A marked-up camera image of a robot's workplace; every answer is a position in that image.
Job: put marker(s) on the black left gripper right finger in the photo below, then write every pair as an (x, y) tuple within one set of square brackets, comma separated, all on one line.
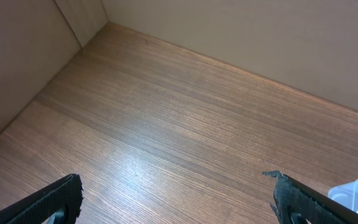
[(296, 203)]

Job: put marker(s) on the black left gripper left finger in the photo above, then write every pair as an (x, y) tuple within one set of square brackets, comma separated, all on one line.
[(59, 202)]

